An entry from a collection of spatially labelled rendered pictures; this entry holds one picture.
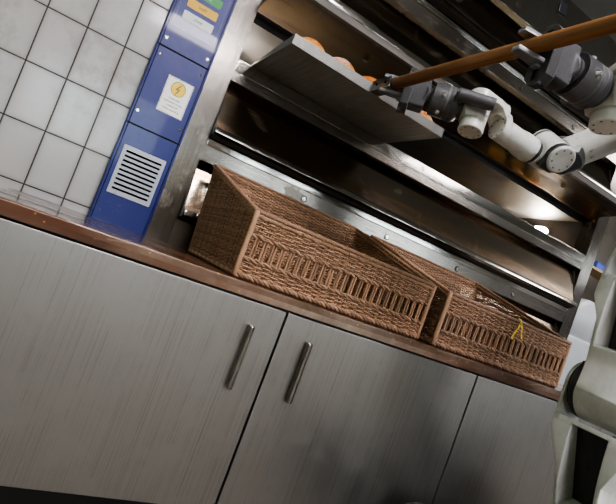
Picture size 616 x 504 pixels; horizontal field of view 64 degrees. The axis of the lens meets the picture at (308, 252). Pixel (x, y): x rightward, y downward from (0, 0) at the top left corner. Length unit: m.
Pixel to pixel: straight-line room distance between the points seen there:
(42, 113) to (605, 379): 1.49
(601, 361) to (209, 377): 0.84
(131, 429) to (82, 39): 1.01
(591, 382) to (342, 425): 0.56
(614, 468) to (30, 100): 1.60
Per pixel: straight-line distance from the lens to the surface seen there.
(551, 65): 1.09
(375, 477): 1.36
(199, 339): 1.03
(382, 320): 1.27
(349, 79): 1.44
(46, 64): 1.54
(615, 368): 1.26
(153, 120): 1.51
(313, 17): 1.67
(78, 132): 1.52
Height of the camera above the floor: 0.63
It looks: 3 degrees up
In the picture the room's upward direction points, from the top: 21 degrees clockwise
